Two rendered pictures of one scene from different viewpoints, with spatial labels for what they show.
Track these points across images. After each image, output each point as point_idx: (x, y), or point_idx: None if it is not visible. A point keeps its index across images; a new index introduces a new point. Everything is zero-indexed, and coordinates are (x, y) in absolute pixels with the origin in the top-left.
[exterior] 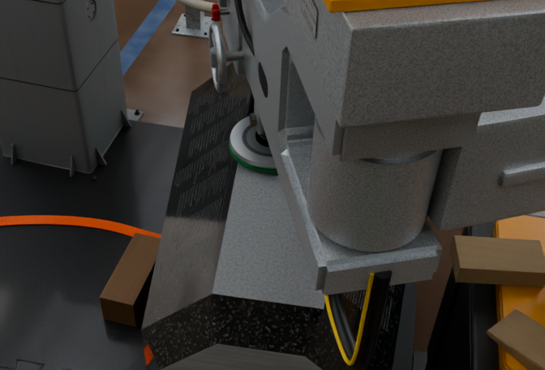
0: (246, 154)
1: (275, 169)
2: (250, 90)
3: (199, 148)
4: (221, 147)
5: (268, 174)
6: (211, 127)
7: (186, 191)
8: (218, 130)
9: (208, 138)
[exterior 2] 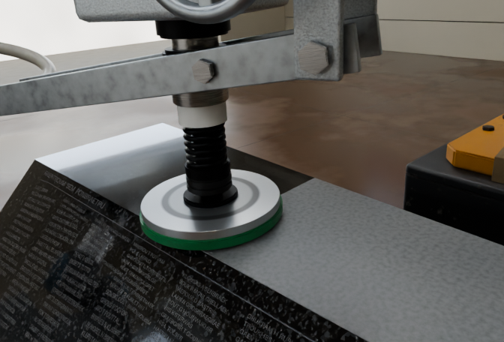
0: (217, 225)
1: (271, 218)
2: (208, 74)
3: (63, 321)
4: (124, 275)
5: (264, 235)
6: (55, 283)
7: None
8: (80, 271)
9: (69, 295)
